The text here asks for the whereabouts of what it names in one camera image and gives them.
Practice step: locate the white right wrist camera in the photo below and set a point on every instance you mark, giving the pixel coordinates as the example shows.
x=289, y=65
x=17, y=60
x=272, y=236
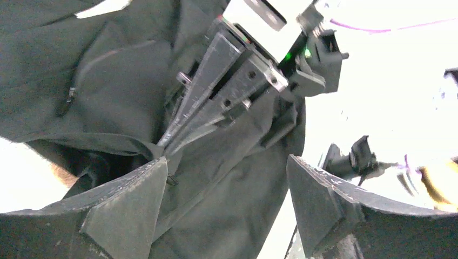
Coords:
x=279, y=15

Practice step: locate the black zip jacket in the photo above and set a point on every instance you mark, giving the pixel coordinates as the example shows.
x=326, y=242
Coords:
x=95, y=96

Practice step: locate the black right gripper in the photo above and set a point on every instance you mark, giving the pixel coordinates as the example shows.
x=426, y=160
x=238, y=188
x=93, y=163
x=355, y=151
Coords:
x=307, y=61

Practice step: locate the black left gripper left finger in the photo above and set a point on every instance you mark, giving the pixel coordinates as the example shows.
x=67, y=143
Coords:
x=114, y=220

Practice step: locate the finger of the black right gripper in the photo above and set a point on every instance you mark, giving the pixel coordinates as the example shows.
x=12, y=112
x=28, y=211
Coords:
x=222, y=53

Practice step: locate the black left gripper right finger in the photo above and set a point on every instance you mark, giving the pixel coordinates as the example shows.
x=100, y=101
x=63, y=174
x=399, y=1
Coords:
x=337, y=219

